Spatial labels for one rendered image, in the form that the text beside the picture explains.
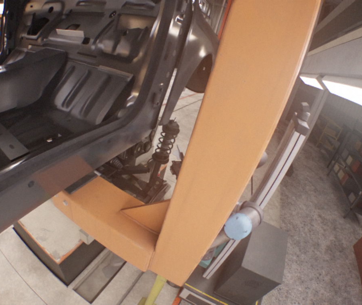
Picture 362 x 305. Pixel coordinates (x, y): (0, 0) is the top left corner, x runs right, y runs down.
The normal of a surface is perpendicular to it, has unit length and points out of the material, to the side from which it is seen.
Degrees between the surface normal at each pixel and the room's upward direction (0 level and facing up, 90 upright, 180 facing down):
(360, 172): 90
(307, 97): 90
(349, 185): 90
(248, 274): 90
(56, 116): 19
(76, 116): 47
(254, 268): 0
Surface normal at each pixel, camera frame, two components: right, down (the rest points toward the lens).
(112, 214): 0.25, -0.83
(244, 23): -0.41, 0.37
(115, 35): -0.25, -0.18
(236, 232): -0.69, 0.07
